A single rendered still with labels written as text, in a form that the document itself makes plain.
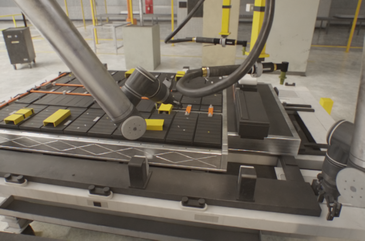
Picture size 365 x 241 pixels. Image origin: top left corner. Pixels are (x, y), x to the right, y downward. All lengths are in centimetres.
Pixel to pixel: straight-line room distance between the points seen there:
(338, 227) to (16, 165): 152
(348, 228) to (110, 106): 105
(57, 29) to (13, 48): 641
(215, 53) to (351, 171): 529
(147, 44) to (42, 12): 509
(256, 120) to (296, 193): 37
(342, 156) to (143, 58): 537
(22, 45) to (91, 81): 633
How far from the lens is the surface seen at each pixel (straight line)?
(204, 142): 122
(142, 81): 110
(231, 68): 110
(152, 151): 122
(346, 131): 96
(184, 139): 124
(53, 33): 85
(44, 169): 142
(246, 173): 105
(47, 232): 235
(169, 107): 153
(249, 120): 126
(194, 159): 120
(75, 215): 184
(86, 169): 134
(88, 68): 87
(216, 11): 575
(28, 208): 203
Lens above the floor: 167
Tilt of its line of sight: 24 degrees down
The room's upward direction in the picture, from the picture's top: straight up
